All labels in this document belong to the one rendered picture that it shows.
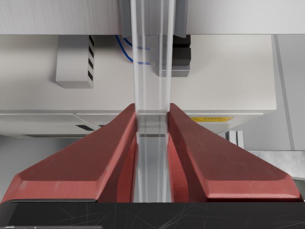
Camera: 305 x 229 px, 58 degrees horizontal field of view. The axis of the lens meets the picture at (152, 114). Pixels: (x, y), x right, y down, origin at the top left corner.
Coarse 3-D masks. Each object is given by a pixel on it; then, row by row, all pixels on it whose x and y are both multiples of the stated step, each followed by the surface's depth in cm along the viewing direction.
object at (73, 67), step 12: (60, 36) 44; (72, 36) 44; (84, 36) 44; (60, 48) 43; (72, 48) 43; (84, 48) 43; (180, 48) 41; (60, 60) 43; (72, 60) 43; (84, 60) 43; (132, 60) 44; (180, 60) 41; (60, 72) 43; (72, 72) 43; (84, 72) 43; (180, 72) 44; (60, 84) 44; (72, 84) 44; (84, 84) 44; (228, 132) 76; (240, 132) 76; (240, 144) 75
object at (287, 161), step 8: (256, 152) 105; (264, 152) 105; (272, 152) 105; (280, 152) 105; (288, 152) 105; (296, 152) 105; (304, 152) 105; (272, 160) 105; (280, 160) 105; (288, 160) 105; (296, 160) 105; (304, 160) 105; (280, 168) 104; (288, 168) 104; (296, 168) 104; (304, 168) 104; (296, 176) 104; (304, 176) 104; (296, 184) 87; (304, 184) 83; (304, 192) 83; (304, 200) 103
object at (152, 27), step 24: (144, 0) 9; (168, 0) 9; (144, 24) 9; (168, 24) 9; (144, 48) 9; (168, 48) 9; (144, 72) 10; (168, 72) 10; (144, 96) 11; (168, 96) 11; (144, 120) 11; (168, 120) 11; (144, 144) 12; (144, 168) 13; (144, 192) 14
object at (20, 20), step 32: (0, 0) 10; (32, 0) 10; (64, 0) 10; (96, 0) 10; (128, 0) 10; (192, 0) 10; (224, 0) 10; (256, 0) 10; (288, 0) 10; (0, 32) 10; (32, 32) 10; (64, 32) 10; (96, 32) 10; (128, 32) 10; (192, 32) 10; (224, 32) 10; (256, 32) 10; (288, 32) 10
